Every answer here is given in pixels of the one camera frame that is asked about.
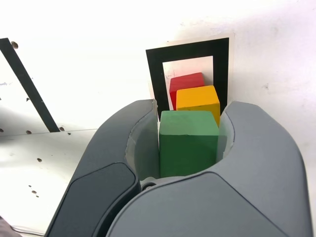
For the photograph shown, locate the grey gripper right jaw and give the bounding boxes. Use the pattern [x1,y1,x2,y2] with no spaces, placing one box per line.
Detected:
[106,100,313,237]

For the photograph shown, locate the black tape strip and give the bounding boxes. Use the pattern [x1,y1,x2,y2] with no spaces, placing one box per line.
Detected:
[0,37,61,133]

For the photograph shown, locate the green cube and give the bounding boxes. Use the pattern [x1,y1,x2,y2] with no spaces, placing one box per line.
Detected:
[158,110,221,179]

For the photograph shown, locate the yellow cube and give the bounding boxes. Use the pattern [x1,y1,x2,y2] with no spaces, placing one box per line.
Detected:
[175,84,221,127]

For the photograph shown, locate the black tape square outline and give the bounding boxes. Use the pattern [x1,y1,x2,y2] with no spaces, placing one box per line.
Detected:
[145,37,230,117]

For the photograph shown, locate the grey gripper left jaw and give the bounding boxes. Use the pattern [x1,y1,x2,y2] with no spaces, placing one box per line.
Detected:
[45,98,161,237]

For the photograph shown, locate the red cube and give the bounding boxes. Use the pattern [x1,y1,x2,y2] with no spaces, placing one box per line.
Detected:
[169,72,206,111]

